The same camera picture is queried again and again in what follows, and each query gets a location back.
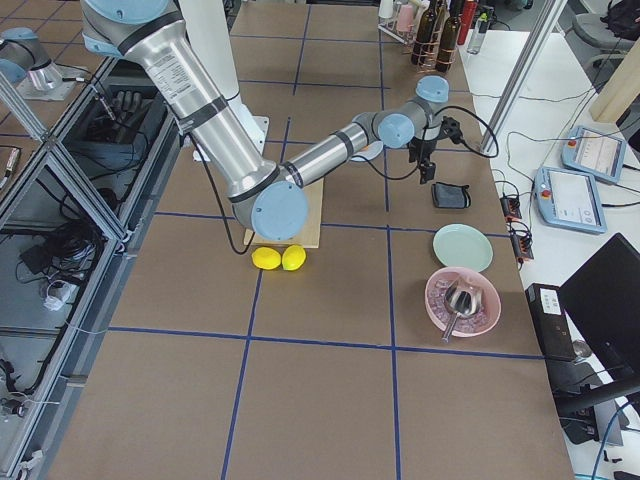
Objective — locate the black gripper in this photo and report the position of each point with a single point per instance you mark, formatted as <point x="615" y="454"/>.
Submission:
<point x="418" y="149"/>

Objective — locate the light blue plate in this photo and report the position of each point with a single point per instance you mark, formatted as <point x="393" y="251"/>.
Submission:
<point x="369" y="152"/>

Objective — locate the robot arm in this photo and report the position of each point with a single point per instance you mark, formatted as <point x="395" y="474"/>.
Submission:
<point x="23" y="56"/>
<point x="184" y="48"/>

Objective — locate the light green plate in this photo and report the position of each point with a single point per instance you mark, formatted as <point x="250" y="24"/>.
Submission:
<point x="460" y="245"/>

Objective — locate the folded dark grey cloth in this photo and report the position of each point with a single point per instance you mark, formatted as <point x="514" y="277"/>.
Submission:
<point x="450" y="196"/>

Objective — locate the metal scoop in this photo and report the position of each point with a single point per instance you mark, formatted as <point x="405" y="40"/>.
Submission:
<point x="462" y="300"/>

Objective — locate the dark green wine bottle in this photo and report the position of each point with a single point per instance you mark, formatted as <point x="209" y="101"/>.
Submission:
<point x="426" y="27"/>

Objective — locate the bamboo cutting board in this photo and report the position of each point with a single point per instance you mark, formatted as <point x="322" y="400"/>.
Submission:
<point x="310" y="220"/>

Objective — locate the near teach pendant tablet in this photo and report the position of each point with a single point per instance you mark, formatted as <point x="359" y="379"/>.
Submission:
<point x="569" y="199"/>

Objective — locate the teach pendant tablet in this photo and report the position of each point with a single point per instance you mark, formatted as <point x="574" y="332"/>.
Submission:
<point x="569" y="199"/>
<point x="594" y="152"/>

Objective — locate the white cup rack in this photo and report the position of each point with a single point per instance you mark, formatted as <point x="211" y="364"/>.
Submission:
<point x="396" y="19"/>

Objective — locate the pink cup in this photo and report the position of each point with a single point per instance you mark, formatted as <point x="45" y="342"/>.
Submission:
<point x="405" y="18"/>

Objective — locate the pink bowl with ice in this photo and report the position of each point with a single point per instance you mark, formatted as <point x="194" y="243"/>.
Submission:
<point x="482" y="322"/>

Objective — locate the lower yellow lemon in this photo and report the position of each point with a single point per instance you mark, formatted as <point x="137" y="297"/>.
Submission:
<point x="293" y="258"/>

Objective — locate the yellow lemon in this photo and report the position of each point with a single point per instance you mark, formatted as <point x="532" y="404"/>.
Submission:
<point x="293" y="258"/>
<point x="266" y="258"/>

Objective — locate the far teach pendant tablet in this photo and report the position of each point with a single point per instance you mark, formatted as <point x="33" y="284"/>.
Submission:
<point x="594" y="152"/>

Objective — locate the red bottle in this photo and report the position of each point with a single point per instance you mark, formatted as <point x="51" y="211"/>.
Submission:
<point x="466" y="19"/>

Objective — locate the white cup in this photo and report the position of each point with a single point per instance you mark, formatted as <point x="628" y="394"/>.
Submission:
<point x="386" y="9"/>

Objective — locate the upper yellow lemon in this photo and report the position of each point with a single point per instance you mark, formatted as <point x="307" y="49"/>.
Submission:
<point x="266" y="258"/>

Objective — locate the black box device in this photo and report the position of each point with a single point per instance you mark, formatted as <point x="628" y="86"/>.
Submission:
<point x="552" y="332"/>

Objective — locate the black monitor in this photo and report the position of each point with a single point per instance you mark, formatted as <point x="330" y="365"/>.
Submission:
<point x="602" y="300"/>

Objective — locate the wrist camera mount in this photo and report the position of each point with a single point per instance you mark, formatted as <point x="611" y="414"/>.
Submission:
<point x="450" y="129"/>

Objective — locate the copper wire bottle rack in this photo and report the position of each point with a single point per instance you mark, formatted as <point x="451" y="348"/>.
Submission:
<point x="430" y="63"/>

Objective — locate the aluminium frame post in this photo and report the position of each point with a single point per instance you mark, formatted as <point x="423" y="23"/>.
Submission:
<point x="532" y="49"/>

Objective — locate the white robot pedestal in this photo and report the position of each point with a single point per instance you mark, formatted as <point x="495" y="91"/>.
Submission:
<point x="208" y="35"/>

